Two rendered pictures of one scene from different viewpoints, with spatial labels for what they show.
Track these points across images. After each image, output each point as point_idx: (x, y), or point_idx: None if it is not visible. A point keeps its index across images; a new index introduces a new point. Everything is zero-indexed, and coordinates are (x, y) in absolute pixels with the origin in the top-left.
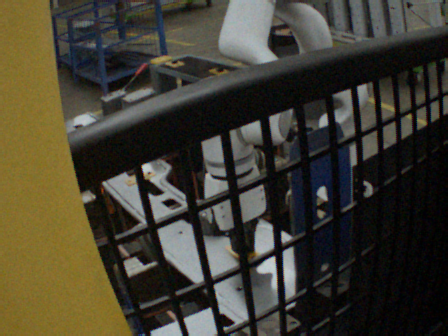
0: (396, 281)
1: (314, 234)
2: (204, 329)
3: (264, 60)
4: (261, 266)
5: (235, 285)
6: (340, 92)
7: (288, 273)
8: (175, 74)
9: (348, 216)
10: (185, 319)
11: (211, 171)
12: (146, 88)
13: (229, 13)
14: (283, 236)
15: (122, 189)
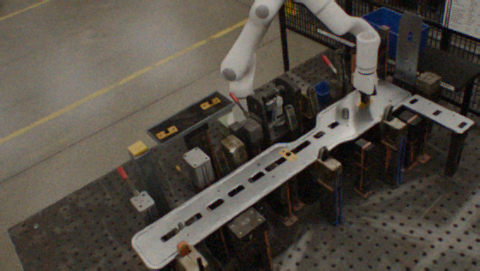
0: (475, 7)
1: (412, 46)
2: (422, 105)
3: (362, 20)
4: (373, 98)
5: (387, 102)
6: (252, 61)
7: (378, 90)
8: (196, 126)
9: (399, 42)
10: (417, 111)
11: (375, 69)
12: (185, 154)
13: (337, 12)
14: (351, 94)
15: (302, 159)
